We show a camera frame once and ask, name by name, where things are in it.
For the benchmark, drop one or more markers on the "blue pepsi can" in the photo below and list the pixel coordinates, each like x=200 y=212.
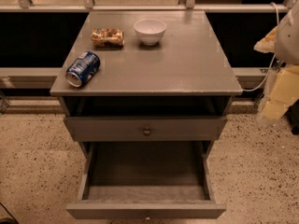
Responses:
x=82 y=69

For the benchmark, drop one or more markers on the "open grey lower drawer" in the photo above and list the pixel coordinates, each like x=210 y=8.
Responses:
x=145 y=180

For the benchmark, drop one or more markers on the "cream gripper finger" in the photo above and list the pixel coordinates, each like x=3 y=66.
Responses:
x=280 y=93
x=267 y=44

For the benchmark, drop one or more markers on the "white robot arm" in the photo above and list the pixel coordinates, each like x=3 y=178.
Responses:
x=287 y=39

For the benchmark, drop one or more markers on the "white ceramic bowl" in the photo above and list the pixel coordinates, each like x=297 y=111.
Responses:
x=149 y=31

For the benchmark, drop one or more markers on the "grey drawer cabinet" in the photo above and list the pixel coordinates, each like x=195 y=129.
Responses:
x=185 y=74

